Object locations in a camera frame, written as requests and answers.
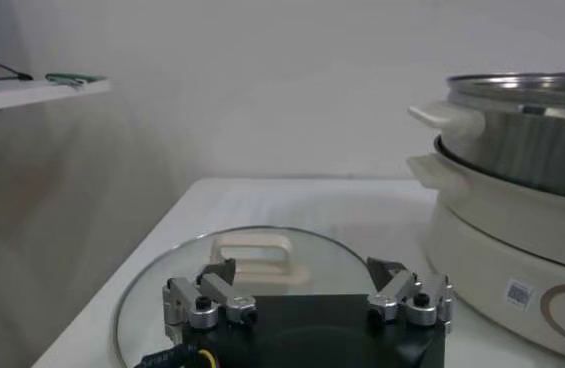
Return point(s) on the stainless steel steamer basket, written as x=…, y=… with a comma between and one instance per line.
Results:
x=537, y=145

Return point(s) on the white electric cooker base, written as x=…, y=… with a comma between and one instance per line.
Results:
x=487, y=235

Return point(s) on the round glass pot lid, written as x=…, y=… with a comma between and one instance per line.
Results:
x=312, y=255

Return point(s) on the white side table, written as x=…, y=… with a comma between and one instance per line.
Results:
x=22, y=95

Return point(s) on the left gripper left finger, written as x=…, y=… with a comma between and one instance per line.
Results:
x=212, y=292

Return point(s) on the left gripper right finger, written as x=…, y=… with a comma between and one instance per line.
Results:
x=397, y=292

